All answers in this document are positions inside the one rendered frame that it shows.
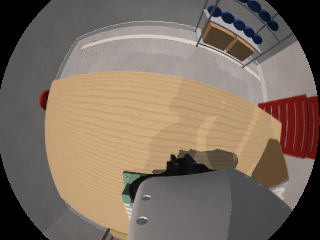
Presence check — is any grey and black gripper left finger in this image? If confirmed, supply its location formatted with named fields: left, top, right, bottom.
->
left=133, top=154, right=179, bottom=195

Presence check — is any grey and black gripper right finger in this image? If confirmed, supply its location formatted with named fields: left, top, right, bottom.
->
left=184, top=154, right=215, bottom=175

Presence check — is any green slide mechanism with black handwheel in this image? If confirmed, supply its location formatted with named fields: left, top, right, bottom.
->
left=121, top=158, right=187, bottom=220

